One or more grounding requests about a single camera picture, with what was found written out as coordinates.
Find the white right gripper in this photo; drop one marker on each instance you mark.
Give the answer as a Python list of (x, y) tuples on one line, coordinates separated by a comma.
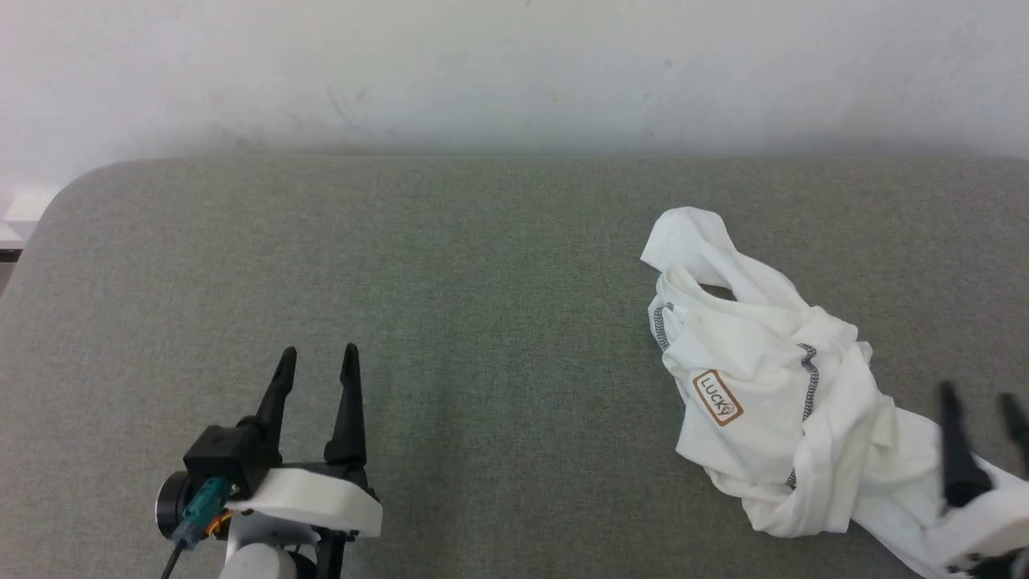
[(989, 523)]

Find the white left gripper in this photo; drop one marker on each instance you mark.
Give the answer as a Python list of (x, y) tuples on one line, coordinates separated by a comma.
[(309, 498)]

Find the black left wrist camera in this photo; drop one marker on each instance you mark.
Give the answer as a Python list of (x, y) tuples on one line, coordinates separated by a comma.
[(229, 458)]

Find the white long-sleeve shirt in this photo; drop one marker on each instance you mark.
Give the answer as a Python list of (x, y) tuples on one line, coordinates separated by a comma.
[(772, 386)]

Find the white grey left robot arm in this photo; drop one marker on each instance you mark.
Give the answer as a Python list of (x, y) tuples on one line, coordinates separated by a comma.
[(261, 563)]

